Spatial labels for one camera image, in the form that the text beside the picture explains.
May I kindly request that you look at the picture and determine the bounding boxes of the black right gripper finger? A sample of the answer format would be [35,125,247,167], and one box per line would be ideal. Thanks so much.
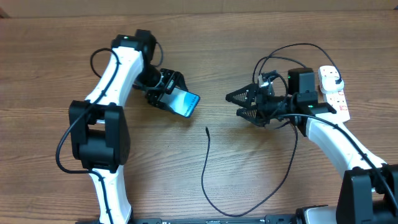
[236,106,266,127]
[225,83,258,108]

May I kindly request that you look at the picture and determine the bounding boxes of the blue Galaxy smartphone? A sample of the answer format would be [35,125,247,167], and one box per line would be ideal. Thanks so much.
[160,87,200,118]

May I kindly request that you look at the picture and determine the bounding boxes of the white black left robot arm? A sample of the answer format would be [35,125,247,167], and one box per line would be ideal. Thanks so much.
[64,29,200,223]

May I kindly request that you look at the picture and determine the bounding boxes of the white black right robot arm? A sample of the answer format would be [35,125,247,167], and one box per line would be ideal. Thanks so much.
[226,68,397,223]

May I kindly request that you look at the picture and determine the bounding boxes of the white charger plug adapter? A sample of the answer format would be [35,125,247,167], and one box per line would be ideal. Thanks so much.
[320,76,345,94]

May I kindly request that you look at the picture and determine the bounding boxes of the white power strip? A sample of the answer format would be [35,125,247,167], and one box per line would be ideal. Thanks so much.
[318,65,350,123]

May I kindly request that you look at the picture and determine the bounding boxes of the black charger cable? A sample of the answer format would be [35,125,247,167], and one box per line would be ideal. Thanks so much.
[200,43,343,218]

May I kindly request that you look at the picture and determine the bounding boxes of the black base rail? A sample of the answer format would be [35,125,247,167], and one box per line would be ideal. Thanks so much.
[127,214,305,224]

